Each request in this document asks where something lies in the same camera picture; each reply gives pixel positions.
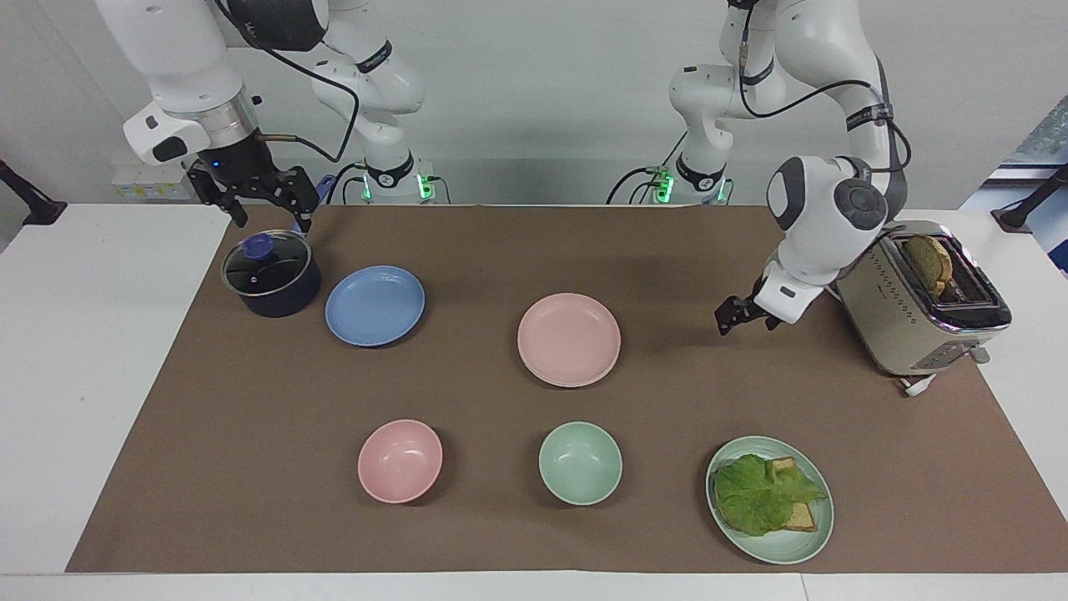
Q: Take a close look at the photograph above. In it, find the dark blue pot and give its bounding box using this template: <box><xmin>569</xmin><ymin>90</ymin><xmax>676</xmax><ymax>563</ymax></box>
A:
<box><xmin>221</xmin><ymin>174</ymin><xmax>337</xmax><ymax>319</ymax></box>

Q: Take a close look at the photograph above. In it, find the black cable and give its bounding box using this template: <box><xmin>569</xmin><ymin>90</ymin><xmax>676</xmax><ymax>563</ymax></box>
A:
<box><xmin>737</xmin><ymin>0</ymin><xmax>912</xmax><ymax>198</ymax></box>
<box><xmin>605</xmin><ymin>132</ymin><xmax>688</xmax><ymax>206</ymax></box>
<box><xmin>321</xmin><ymin>162</ymin><xmax>369</xmax><ymax>206</ymax></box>
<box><xmin>215</xmin><ymin>0</ymin><xmax>361</xmax><ymax>164</ymax></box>

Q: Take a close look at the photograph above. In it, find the silver toaster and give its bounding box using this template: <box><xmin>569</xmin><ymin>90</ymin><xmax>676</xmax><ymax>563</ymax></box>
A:
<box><xmin>836</xmin><ymin>220</ymin><xmax>1014</xmax><ymax>377</ymax></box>

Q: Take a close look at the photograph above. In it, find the green bowl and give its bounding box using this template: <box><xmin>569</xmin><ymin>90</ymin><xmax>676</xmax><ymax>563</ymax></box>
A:
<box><xmin>538</xmin><ymin>422</ymin><xmax>623</xmax><ymax>507</ymax></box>

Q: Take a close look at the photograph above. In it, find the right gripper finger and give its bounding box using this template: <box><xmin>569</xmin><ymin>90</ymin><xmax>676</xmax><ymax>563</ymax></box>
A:
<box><xmin>185</xmin><ymin>160</ymin><xmax>249</xmax><ymax>229</ymax></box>
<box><xmin>250</xmin><ymin>165</ymin><xmax>323</xmax><ymax>235</ymax></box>

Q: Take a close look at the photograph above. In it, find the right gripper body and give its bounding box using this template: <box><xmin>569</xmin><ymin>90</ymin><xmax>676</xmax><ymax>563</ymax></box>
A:
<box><xmin>197</xmin><ymin>134</ymin><xmax>281</xmax><ymax>199</ymax></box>

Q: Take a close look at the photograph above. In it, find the beige plate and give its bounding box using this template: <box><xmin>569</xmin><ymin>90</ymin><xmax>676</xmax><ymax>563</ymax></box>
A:
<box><xmin>516</xmin><ymin>292</ymin><xmax>622</xmax><ymax>389</ymax></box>

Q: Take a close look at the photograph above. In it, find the green lettuce leaf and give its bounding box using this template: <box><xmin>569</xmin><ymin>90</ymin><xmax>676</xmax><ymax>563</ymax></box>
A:
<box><xmin>713</xmin><ymin>454</ymin><xmax>829</xmax><ymax>538</ymax></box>

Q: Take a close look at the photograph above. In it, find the green plate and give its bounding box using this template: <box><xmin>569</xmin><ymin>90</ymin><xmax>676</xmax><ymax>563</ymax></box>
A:
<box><xmin>706</xmin><ymin>436</ymin><xmax>835</xmax><ymax>566</ymax></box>

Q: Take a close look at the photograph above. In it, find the white power strip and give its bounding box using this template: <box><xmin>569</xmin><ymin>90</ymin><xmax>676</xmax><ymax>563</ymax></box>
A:
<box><xmin>112</xmin><ymin>162</ymin><xmax>201</xmax><ymax>202</ymax></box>

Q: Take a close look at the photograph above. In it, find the glass lid with blue knob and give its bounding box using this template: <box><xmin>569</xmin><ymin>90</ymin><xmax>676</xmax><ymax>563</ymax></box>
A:
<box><xmin>221</xmin><ymin>230</ymin><xmax>312</xmax><ymax>298</ymax></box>

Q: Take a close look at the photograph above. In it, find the blue plate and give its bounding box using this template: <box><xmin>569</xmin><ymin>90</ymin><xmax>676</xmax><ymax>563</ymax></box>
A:
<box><xmin>325</xmin><ymin>265</ymin><xmax>426</xmax><ymax>348</ymax></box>

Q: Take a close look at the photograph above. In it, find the pink bowl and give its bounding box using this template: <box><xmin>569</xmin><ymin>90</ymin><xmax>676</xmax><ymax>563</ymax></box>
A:
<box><xmin>357</xmin><ymin>419</ymin><xmax>444</xmax><ymax>505</ymax></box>

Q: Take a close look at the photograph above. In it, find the black stand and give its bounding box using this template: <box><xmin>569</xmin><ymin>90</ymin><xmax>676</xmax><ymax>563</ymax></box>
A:
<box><xmin>991</xmin><ymin>163</ymin><xmax>1068</xmax><ymax>234</ymax></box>
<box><xmin>0</xmin><ymin>159</ymin><xmax>68</xmax><ymax>227</ymax></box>

